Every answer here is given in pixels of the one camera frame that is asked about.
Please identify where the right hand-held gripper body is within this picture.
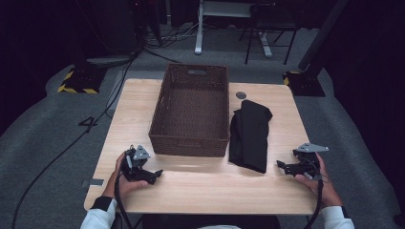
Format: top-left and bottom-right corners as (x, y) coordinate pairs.
(286, 142), (330, 179)

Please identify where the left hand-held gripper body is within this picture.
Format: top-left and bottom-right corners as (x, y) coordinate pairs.
(121, 144), (156, 185)

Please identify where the black cloth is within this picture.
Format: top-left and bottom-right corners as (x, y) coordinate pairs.
(228, 99), (274, 175)

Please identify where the brown wicker basket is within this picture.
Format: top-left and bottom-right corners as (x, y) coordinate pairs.
(148, 63), (231, 158)

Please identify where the person's left hand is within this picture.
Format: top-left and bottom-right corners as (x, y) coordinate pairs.
(101, 152), (150, 200)

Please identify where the person's right hand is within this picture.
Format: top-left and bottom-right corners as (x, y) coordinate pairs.
(293, 153), (344, 210)

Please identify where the black stand base striped edge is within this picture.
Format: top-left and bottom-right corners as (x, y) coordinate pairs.
(283, 70), (327, 97)
(56, 64), (108, 95)

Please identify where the slanted black stand pole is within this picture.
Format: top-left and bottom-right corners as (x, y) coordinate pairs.
(297, 0), (351, 73)

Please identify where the black metal chair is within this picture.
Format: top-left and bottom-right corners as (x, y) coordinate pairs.
(238, 2), (301, 66)

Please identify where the left hand-held gripper black cable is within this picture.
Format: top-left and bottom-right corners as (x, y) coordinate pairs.
(114, 171), (135, 229)

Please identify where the hand-held gripper black cable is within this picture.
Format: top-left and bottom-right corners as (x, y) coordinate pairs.
(114, 171), (135, 229)
(303, 173), (325, 229)

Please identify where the right hand-held gripper black cable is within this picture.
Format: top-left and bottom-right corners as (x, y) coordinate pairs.
(303, 173), (325, 229)

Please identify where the long black floor cable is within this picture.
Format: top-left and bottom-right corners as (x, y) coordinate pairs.
(11, 53), (139, 229)

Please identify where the bundle of floor cables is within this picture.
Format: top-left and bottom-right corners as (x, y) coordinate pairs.
(142, 22), (204, 52)

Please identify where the white desk frame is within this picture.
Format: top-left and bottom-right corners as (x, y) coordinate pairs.
(194, 0), (274, 58)

